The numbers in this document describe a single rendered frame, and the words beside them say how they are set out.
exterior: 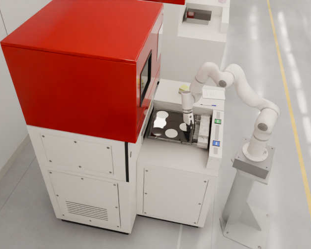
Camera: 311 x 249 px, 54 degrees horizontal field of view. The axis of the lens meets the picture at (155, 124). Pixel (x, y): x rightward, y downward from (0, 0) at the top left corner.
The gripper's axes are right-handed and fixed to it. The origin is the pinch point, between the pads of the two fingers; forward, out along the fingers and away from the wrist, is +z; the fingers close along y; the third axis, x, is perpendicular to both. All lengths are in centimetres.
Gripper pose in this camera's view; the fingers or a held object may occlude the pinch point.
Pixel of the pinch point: (188, 128)
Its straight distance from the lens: 250.6
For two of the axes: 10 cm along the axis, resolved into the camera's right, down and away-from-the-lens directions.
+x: -9.2, 2.4, -3.2
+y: -3.9, -3.3, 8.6
